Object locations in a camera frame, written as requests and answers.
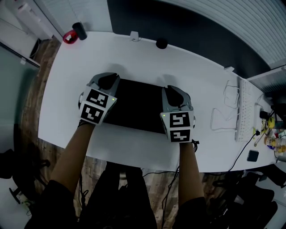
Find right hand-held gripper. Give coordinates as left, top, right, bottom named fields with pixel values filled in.
left=160, top=85, right=196, bottom=143

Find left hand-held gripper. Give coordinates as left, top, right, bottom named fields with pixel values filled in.
left=78, top=73, right=121, bottom=125

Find pink black-backed mouse pad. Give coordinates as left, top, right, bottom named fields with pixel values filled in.
left=102, top=77, right=171, bottom=135

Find person's left forearm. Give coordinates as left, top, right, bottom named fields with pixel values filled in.
left=49, top=122, right=96, bottom=196

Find person's right forearm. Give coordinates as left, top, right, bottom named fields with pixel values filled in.
left=178, top=141, right=206, bottom=208

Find red bowl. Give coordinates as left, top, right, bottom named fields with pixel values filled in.
left=62, top=31, right=79, bottom=45

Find black cylinder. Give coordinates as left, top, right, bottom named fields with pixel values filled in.
left=71, top=21, right=88, bottom=41

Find small black round object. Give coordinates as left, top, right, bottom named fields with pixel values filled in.
left=155, top=38, right=169, bottom=49

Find black desk divider panel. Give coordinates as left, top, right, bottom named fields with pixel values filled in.
left=106, top=0, right=271, bottom=79

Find person's black trousers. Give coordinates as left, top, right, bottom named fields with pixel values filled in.
left=98, top=162, right=148, bottom=193

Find black phone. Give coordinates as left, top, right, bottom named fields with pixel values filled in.
left=246, top=150, right=260, bottom=162

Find white water dispenser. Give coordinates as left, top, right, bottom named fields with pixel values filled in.
left=15, top=1, right=55, bottom=41

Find labelled jar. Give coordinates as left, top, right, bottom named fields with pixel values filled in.
left=264, top=136, right=278, bottom=148

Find black monitor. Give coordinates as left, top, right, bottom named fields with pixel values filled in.
left=265, top=88, right=286, bottom=114

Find yellow bottle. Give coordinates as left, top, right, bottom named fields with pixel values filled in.
left=273, top=142, right=286, bottom=154

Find black office chair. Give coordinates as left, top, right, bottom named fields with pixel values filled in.
left=0, top=143, right=51, bottom=203
left=205, top=172, right=280, bottom=229
left=243, top=162, right=286, bottom=188

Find person's black printed shirt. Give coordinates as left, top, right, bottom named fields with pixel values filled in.
left=24, top=162, right=212, bottom=229

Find white power strip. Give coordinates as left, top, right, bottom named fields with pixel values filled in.
left=18, top=194, right=34, bottom=216

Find white cable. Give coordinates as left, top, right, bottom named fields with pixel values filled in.
left=210, top=80, right=241, bottom=133

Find black power cable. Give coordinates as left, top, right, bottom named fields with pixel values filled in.
left=227, top=130, right=261, bottom=173

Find thin black cable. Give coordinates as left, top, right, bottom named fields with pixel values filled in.
left=142, top=165, right=181, bottom=229

